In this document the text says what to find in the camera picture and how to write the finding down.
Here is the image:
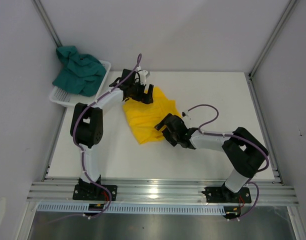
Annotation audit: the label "white plastic basket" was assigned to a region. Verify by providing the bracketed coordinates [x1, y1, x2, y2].
[49, 60, 112, 108]

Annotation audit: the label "white slotted cable duct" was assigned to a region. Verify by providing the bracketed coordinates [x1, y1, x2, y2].
[36, 202, 226, 216]

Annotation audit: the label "green shorts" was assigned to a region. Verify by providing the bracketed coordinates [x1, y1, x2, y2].
[52, 45, 107, 97]

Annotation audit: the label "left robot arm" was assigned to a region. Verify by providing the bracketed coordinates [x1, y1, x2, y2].
[70, 67, 154, 200]

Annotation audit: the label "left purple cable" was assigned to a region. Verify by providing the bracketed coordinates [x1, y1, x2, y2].
[72, 53, 143, 221]

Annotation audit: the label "corner aluminium post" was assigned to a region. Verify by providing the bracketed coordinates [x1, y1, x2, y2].
[31, 0, 63, 48]
[249, 0, 300, 78]

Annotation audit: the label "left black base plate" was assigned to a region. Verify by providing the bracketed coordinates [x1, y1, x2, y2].
[72, 184, 118, 201]

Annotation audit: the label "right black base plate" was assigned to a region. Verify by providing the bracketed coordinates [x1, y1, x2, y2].
[201, 186, 252, 204]

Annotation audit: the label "aluminium rail frame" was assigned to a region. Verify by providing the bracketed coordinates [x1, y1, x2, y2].
[27, 178, 299, 206]

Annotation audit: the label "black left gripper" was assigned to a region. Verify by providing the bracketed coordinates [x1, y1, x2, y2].
[129, 79, 153, 105]

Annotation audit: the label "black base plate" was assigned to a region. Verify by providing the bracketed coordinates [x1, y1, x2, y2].
[201, 186, 252, 204]
[72, 184, 118, 201]

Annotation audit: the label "left corner aluminium post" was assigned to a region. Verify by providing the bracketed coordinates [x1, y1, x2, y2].
[31, 0, 63, 48]

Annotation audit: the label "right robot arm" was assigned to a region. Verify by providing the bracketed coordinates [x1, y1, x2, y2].
[154, 113, 270, 202]

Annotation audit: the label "right corner aluminium post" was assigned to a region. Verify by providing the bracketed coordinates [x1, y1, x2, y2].
[249, 0, 300, 78]

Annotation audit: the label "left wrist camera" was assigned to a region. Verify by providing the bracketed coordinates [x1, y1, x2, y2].
[138, 70, 150, 85]

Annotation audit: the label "yellow shorts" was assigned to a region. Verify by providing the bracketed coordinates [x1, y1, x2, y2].
[122, 87, 180, 145]

